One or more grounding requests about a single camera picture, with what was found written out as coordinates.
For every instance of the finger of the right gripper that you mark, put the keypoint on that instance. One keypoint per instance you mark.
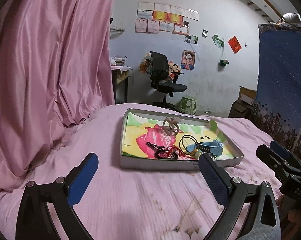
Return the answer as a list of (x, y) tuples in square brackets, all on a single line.
[(276, 163), (284, 153)]

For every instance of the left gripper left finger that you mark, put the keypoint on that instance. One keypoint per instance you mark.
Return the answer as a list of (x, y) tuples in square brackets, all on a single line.
[(34, 218)]

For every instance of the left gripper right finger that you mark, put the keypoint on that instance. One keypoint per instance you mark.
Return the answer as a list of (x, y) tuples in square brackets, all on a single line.
[(262, 220)]

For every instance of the light blue wrist watch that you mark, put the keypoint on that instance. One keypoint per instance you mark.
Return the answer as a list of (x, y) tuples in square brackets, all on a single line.
[(214, 148)]

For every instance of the brown hair tie flower bead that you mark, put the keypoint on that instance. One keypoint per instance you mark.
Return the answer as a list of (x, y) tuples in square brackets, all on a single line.
[(189, 146)]

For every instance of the black hair clip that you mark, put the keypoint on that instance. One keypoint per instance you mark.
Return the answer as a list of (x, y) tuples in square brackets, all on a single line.
[(156, 147)]

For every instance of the right hand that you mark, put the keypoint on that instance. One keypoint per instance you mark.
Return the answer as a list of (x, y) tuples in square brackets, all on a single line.
[(288, 212)]

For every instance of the white cardboard tray box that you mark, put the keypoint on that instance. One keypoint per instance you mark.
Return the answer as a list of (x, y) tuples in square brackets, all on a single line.
[(171, 164)]

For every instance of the pink bed sheet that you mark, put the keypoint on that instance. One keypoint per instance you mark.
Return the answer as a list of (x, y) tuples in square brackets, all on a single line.
[(118, 204)]

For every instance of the green plastic stool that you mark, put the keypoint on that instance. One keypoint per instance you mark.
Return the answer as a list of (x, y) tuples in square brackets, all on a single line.
[(188, 105)]

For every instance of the green hanging basket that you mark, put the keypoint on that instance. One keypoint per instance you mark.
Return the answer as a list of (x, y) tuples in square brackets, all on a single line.
[(223, 62)]

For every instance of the beige hair claw clip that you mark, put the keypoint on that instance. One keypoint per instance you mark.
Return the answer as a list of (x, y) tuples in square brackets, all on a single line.
[(170, 125)]

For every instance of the anime character poster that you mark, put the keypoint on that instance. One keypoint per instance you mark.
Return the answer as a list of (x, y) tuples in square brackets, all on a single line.
[(188, 60)]

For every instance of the black office chair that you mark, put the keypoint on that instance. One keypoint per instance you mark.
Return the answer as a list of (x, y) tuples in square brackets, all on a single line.
[(160, 72)]

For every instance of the colourful bear drawing paper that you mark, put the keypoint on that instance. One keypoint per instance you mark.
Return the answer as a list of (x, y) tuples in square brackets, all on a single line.
[(139, 130)]

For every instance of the wooden desk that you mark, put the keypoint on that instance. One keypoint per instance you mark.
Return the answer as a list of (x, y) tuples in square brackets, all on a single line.
[(120, 74)]

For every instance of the pink curtain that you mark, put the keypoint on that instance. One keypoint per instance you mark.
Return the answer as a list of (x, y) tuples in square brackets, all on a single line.
[(54, 71)]

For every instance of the blue starry wall hanging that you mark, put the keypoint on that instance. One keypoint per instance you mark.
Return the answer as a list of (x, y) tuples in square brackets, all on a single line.
[(277, 106)]

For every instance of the cardboard box by wall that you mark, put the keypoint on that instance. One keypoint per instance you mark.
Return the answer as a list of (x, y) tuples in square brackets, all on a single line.
[(243, 106)]

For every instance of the red paper on wall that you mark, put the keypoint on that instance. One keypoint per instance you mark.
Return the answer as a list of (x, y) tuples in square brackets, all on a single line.
[(234, 44)]

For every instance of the certificates on wall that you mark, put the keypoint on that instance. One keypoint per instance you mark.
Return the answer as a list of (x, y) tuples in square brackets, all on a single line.
[(153, 18)]

